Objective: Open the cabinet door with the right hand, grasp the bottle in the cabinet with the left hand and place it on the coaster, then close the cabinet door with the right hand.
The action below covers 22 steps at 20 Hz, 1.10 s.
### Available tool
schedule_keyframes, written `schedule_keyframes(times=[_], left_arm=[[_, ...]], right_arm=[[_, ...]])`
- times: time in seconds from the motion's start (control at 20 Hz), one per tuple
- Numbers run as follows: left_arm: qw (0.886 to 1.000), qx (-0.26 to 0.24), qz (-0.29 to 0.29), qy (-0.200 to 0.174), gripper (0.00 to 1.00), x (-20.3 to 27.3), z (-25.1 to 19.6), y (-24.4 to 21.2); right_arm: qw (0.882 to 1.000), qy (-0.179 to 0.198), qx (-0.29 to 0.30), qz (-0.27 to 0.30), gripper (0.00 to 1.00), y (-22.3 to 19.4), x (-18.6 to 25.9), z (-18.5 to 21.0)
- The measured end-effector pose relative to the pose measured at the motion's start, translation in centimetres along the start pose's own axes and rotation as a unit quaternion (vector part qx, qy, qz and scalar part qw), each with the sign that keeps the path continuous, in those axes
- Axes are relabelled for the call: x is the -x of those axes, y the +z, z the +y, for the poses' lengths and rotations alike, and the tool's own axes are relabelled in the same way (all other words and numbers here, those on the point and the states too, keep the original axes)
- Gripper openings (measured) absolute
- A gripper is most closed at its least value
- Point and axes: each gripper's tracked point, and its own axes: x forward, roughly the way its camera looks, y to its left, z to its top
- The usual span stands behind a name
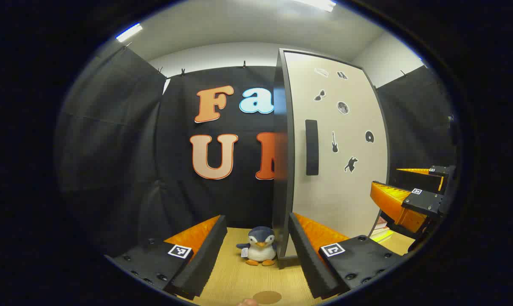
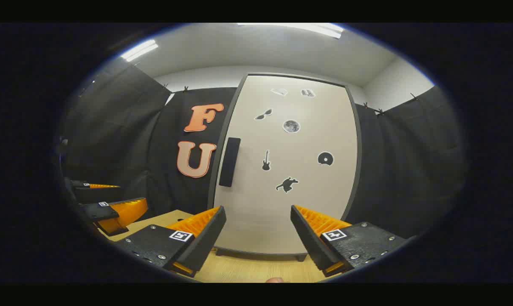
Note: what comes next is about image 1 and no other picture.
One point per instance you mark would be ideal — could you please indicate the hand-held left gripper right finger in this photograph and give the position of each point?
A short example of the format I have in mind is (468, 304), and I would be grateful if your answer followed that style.
(309, 259)

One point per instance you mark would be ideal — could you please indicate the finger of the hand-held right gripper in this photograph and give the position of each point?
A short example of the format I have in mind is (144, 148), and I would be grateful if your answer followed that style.
(418, 180)
(426, 202)

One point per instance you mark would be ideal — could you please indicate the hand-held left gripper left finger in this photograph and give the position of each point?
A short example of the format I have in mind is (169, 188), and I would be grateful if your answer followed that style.
(205, 255)

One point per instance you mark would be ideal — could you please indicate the round cork coaster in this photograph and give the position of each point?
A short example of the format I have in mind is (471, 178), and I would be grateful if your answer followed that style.
(267, 297)

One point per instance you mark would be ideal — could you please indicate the beige cabinet door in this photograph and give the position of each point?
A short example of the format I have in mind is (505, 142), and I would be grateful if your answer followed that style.
(345, 199)

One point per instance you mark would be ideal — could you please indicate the dark grey cabinet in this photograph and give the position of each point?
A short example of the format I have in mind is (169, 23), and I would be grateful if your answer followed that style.
(280, 170)

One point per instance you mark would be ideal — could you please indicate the brown cover book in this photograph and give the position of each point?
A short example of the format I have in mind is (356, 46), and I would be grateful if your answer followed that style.
(381, 223)

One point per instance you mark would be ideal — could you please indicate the penguin plush toy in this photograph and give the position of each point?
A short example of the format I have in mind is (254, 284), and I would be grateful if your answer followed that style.
(260, 250)

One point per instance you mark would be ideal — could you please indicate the yellow book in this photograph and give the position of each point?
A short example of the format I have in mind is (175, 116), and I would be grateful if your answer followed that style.
(384, 236)

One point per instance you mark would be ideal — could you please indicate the black backdrop cloth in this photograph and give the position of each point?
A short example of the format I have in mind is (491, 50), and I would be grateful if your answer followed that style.
(112, 148)

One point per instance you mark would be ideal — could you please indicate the ceiling light panel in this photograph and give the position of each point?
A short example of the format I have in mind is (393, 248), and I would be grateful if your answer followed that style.
(318, 4)
(129, 32)

